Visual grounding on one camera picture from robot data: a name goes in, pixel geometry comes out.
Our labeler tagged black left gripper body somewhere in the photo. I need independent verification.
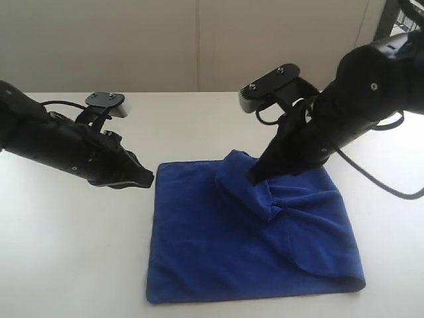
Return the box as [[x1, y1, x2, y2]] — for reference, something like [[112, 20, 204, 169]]
[[32, 117, 135, 187]]

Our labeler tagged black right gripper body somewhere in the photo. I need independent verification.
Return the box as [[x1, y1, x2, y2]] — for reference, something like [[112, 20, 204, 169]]
[[267, 102, 338, 176]]

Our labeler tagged blue towel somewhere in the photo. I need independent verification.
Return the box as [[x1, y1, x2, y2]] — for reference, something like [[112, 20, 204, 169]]
[[146, 150, 366, 304]]

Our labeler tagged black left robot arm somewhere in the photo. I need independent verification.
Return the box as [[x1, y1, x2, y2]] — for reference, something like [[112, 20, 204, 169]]
[[1, 81, 154, 189]]

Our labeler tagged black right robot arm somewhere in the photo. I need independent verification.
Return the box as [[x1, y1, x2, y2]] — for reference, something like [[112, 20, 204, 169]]
[[239, 1, 423, 184]]

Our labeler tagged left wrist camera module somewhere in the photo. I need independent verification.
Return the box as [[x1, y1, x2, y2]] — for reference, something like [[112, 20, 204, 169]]
[[85, 91, 131, 118]]

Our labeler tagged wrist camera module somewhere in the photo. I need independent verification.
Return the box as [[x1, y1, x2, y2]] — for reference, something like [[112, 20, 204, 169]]
[[85, 91, 131, 118], [238, 64, 320, 114]]

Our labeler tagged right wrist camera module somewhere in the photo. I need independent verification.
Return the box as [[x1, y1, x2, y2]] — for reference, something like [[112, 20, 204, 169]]
[[238, 64, 320, 114]]

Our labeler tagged dark window frame post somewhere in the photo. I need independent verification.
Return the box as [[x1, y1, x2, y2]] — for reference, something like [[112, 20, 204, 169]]
[[374, 0, 400, 40]]

